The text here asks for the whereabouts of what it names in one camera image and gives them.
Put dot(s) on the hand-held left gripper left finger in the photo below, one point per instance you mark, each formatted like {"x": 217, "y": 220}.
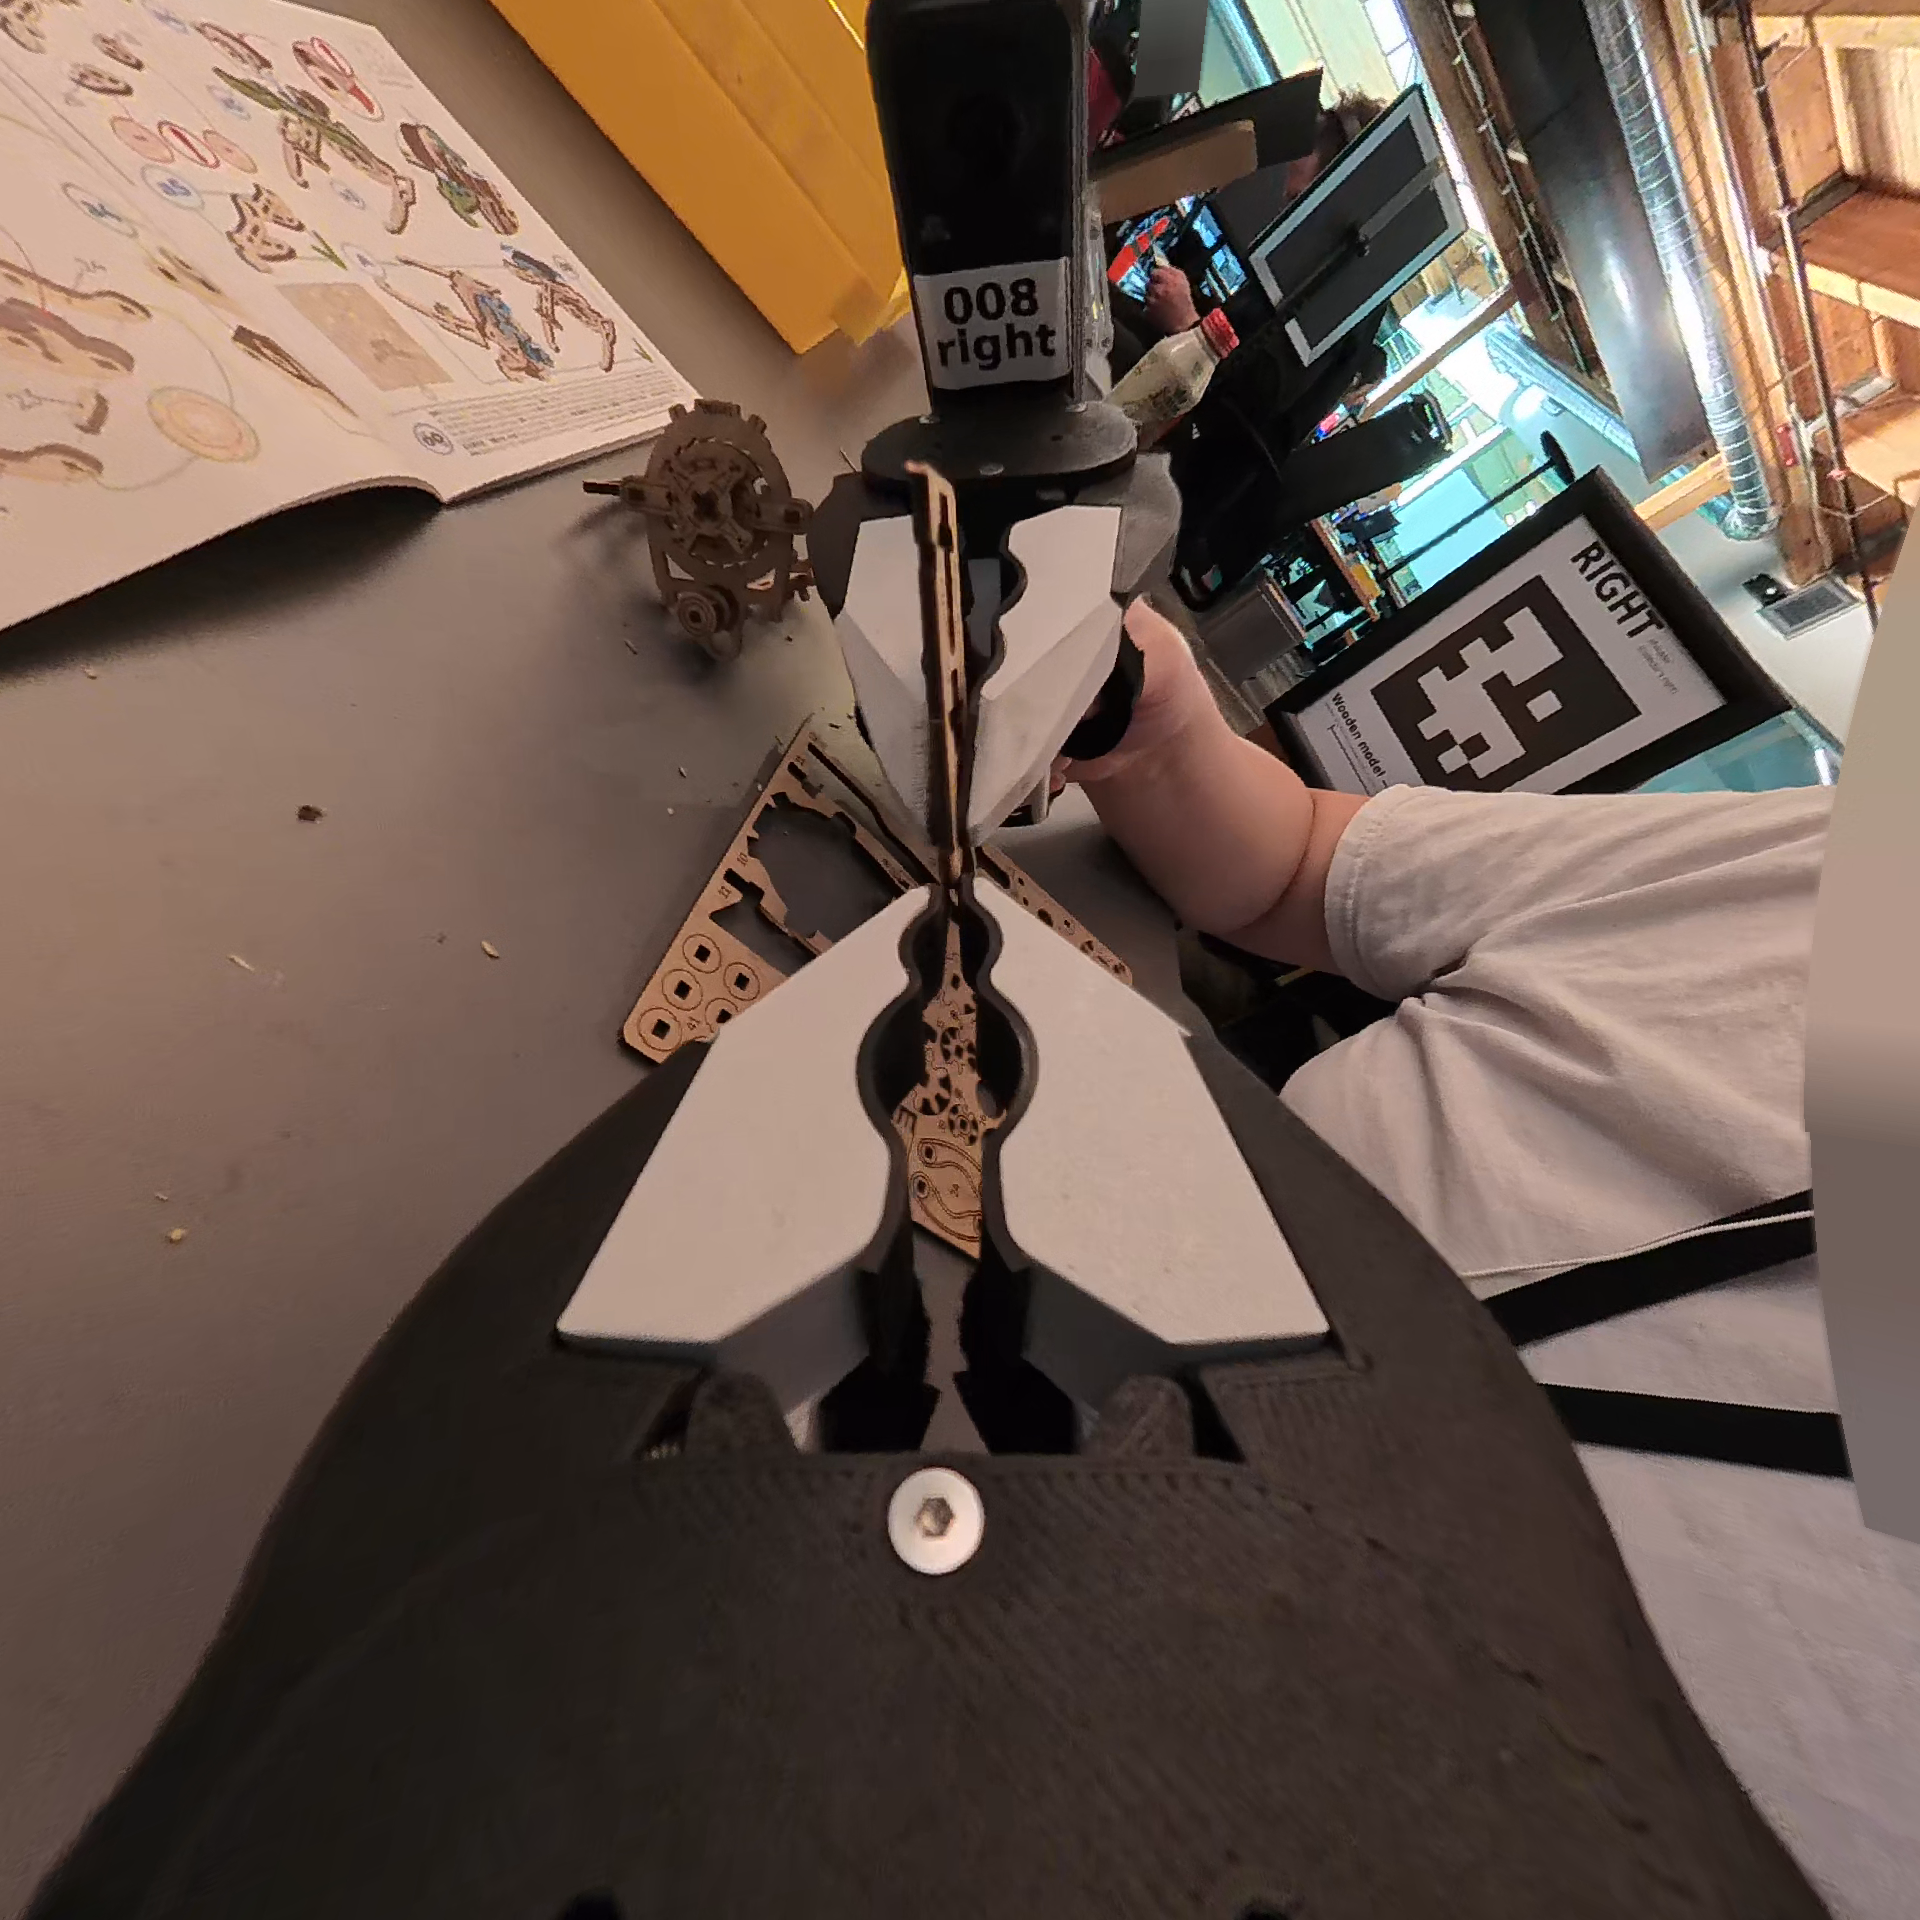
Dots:
{"x": 721, "y": 1201}

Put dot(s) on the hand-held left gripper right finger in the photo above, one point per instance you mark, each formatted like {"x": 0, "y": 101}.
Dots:
{"x": 1171, "y": 1201}

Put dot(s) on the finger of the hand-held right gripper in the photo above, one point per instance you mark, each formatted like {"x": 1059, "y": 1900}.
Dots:
{"x": 1050, "y": 629}
{"x": 886, "y": 644}

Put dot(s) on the small plywood parts fret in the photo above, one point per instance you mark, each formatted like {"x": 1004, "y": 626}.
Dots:
{"x": 942, "y": 674}

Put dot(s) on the large plywood parts sheet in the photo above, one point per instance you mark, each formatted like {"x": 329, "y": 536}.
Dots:
{"x": 648, "y": 1035}

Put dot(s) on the illustrated instruction booklet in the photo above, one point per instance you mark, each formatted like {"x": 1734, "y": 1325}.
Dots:
{"x": 225, "y": 375}

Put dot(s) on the person's right forearm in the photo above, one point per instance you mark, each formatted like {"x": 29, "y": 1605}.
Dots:
{"x": 1290, "y": 884}

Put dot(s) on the partly built wooden model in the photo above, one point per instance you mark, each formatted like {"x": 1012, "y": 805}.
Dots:
{"x": 704, "y": 509}

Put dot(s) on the person's right hand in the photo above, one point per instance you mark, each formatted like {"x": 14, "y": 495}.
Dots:
{"x": 1184, "y": 733}

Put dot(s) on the low yellow storage bin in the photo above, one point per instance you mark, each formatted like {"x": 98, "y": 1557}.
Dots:
{"x": 721, "y": 135}

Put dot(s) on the white bottle red cap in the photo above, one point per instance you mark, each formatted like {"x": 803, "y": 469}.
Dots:
{"x": 1171, "y": 381}

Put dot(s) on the black framed monitor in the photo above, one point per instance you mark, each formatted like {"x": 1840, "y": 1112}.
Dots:
{"x": 1348, "y": 241}

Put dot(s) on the black framed marker sign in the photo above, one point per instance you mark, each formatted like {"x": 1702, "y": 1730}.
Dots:
{"x": 1499, "y": 674}

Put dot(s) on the silver ventilation duct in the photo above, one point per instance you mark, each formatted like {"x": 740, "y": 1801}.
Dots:
{"x": 1694, "y": 300}

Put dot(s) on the white wall vent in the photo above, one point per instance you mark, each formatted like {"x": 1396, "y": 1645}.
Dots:
{"x": 1808, "y": 609}

